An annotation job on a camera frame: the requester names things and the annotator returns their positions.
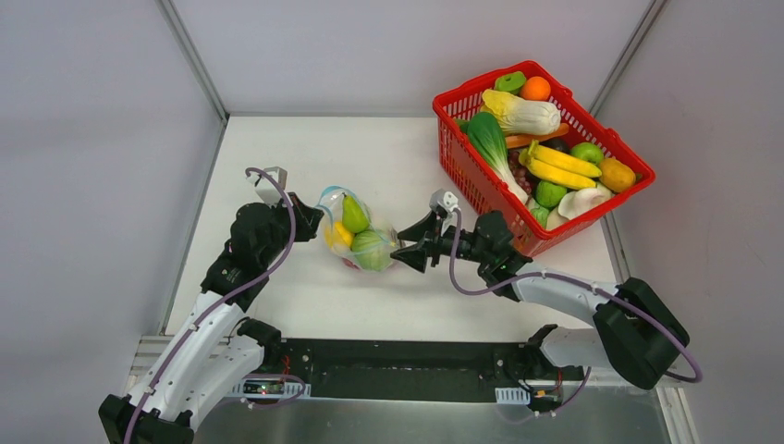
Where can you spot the yellow toy bell pepper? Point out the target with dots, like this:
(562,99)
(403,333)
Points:
(338,239)

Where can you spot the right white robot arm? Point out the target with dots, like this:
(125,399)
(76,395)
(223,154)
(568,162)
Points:
(629,329)

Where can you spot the purple toy grapes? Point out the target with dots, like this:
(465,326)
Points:
(519,172)

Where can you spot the green bok choy toy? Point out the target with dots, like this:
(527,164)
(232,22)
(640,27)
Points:
(488,140)

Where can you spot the clear zip top bag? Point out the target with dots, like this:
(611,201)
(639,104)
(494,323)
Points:
(330,203)

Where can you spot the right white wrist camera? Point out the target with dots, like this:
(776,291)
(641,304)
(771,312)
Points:
(445,205)

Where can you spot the white oyster mushroom toy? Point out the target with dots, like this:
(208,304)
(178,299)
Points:
(577,203)

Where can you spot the yellow white napa cabbage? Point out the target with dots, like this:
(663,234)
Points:
(516,115)

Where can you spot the orange toy carrot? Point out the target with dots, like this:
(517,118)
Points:
(521,140)

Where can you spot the red plastic basket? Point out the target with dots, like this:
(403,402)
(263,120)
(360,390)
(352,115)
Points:
(484,190)

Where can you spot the green toy apple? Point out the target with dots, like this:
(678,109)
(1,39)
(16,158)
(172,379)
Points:
(588,152)

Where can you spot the green toy bell pepper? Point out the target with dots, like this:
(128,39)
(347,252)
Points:
(546,197)

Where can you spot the orange yellow toy squash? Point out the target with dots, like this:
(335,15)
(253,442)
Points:
(616,176)

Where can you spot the orange toy orange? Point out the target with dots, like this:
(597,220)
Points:
(535,88)

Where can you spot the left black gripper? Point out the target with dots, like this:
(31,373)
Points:
(300,216)

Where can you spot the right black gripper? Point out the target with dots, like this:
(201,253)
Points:
(436,240)

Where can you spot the green toy pepper slice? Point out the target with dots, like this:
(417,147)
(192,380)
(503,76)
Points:
(510,83)

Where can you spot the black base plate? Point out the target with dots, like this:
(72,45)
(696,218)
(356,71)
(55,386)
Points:
(463,372)

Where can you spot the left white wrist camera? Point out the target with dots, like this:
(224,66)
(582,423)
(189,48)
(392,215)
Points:
(269,183)

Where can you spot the green toy pear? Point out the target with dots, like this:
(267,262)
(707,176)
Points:
(355,215)

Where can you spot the pale green toy cabbage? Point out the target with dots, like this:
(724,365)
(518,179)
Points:
(371,250)

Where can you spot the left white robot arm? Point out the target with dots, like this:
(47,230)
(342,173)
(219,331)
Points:
(218,344)

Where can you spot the yellow toy banana bunch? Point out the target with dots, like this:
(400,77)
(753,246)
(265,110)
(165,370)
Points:
(559,168)

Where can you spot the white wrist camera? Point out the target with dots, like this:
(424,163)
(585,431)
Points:
(269,183)
(445,205)

